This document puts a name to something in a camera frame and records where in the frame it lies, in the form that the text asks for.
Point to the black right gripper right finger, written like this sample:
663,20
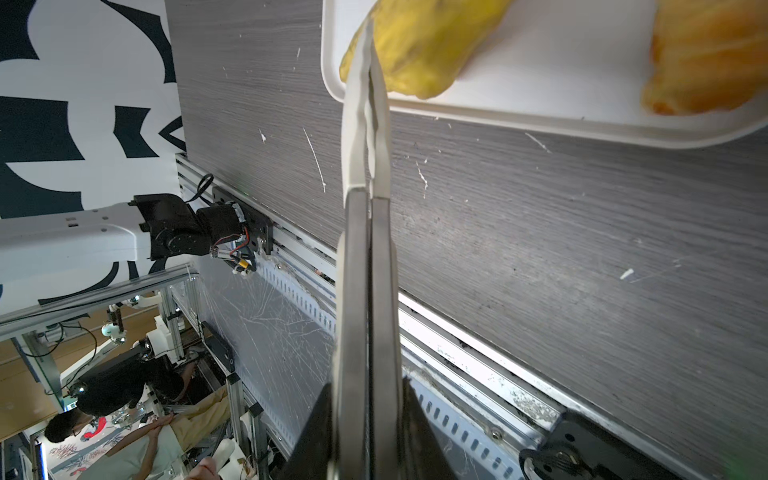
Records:
423,456

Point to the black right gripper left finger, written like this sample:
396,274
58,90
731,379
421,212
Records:
310,457

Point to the steel tongs white tips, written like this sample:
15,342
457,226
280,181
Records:
367,398

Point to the yellow fake croissant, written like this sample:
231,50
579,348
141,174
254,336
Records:
423,45

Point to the long striped fake bread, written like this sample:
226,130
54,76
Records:
706,56

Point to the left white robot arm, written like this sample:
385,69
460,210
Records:
48,258

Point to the person in background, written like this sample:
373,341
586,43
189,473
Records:
149,451

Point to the white plastic tray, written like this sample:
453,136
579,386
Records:
576,68

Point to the aluminium frame rail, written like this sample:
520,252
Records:
485,407

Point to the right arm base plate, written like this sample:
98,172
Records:
579,448

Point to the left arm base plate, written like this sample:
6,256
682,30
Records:
256,240

